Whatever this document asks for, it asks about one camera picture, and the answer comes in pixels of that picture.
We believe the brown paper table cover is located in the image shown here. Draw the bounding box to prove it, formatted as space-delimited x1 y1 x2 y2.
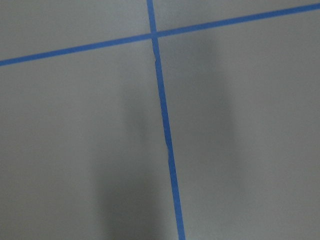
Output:
0 0 320 240

